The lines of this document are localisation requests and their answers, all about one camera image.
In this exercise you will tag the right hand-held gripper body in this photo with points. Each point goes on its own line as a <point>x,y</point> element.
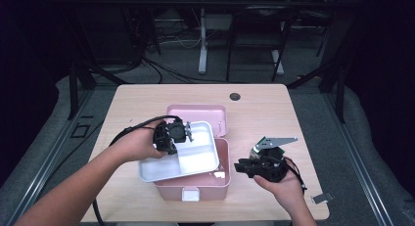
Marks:
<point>272,165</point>

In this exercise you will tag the person's right hand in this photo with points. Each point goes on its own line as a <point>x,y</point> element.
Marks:
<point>288,187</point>

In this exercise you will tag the grey metal floor rail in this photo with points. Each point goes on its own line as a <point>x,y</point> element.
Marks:
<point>359,167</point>
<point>42,167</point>

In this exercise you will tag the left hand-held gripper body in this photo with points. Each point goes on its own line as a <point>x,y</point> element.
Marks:
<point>168,134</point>

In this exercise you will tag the pink storage box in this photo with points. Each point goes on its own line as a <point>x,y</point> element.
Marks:
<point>195,115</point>

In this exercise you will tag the metal clip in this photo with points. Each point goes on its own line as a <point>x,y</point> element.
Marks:
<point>322,197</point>

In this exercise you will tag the white divided tray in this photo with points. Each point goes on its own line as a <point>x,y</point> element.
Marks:
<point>199,154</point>

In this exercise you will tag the black metal stand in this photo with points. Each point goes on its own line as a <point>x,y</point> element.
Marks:
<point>73,89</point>
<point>341,89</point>

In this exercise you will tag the black chair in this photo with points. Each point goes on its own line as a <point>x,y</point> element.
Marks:
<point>261,27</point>

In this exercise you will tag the person's left hand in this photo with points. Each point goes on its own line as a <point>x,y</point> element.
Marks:
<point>137,144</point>

